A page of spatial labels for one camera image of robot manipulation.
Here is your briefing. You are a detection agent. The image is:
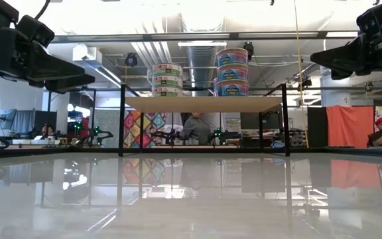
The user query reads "colourful patchwork quilt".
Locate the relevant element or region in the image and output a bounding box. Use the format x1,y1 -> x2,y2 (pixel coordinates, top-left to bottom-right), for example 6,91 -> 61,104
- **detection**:
123,110 -> 175,149

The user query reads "white air unit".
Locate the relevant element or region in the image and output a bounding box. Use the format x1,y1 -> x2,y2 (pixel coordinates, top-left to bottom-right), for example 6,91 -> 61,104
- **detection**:
72,44 -> 103,63

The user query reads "wooden shelf black metal frame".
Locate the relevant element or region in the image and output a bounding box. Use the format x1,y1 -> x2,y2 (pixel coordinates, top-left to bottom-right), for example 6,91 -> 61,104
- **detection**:
119,82 -> 291,157

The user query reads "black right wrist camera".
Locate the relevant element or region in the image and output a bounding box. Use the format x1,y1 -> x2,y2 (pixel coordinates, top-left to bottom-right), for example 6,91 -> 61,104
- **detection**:
355,0 -> 382,34

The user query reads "orange cloth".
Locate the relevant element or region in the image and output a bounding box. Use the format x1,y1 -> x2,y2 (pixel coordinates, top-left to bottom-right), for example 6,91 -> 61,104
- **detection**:
326,105 -> 375,149

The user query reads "silver ventilation duct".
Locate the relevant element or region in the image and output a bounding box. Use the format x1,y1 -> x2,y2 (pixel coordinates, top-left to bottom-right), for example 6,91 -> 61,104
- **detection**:
186,44 -> 219,97

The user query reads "round black blue-lens device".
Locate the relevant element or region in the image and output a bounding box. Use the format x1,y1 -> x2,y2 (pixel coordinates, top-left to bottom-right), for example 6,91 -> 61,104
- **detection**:
124,52 -> 138,67

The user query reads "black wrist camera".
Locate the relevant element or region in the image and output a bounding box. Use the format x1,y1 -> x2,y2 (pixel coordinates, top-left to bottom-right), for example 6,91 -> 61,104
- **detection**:
355,0 -> 382,34
15,14 -> 56,50

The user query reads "grey computer monitor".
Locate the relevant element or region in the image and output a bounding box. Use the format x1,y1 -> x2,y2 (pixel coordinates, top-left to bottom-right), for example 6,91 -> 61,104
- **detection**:
0,108 -> 58,134

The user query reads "black background rig frame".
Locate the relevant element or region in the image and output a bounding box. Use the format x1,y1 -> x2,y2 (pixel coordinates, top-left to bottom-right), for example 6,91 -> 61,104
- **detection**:
46,86 -> 97,140

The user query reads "white fluorescent light fixture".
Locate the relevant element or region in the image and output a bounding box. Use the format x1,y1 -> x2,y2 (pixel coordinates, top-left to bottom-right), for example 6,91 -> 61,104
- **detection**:
176,40 -> 227,48

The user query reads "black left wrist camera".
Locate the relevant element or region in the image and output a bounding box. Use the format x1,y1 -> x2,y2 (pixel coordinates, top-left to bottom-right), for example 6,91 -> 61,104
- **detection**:
15,14 -> 56,50

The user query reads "black left camera cable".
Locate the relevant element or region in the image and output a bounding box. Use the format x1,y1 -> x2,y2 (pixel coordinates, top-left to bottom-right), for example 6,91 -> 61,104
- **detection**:
34,0 -> 52,20

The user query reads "long black metal beam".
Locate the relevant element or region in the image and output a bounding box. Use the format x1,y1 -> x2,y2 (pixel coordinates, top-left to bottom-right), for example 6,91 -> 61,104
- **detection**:
50,31 -> 359,44

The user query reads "black partition panel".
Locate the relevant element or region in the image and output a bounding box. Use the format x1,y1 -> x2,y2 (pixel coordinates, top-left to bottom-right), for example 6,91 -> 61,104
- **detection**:
307,106 -> 328,149

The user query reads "black hanging camera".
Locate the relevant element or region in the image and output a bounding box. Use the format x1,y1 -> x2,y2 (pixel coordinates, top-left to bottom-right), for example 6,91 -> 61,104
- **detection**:
243,40 -> 255,62

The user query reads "black aluminium table frame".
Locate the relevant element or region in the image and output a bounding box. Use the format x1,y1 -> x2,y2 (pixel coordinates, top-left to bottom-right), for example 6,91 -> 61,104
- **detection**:
0,145 -> 382,159

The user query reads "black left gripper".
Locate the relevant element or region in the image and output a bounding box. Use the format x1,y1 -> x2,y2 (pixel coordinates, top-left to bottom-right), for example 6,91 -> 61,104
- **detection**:
0,27 -> 97,94

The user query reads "yellow hanging cord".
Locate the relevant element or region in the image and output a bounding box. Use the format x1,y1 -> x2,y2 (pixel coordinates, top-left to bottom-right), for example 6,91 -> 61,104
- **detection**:
292,0 -> 310,149

